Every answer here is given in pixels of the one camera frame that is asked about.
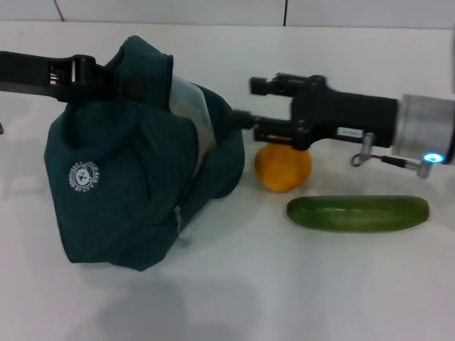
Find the green cucumber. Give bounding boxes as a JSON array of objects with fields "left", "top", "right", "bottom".
[{"left": 286, "top": 195, "right": 430, "bottom": 234}]

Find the yellow orange pear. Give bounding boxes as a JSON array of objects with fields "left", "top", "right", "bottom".
[{"left": 254, "top": 136, "right": 314, "bottom": 193}]

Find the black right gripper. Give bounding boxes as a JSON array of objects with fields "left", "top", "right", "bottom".
[{"left": 230, "top": 72, "right": 398, "bottom": 151}]

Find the dark right arm cable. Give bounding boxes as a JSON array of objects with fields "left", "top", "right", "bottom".
[{"left": 350, "top": 132, "right": 424, "bottom": 168}]

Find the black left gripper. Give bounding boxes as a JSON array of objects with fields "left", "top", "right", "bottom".
[{"left": 0, "top": 51, "right": 168, "bottom": 104}]

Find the dark teal insulated lunch bag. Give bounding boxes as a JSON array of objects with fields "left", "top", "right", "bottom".
[{"left": 42, "top": 34, "right": 248, "bottom": 274}]

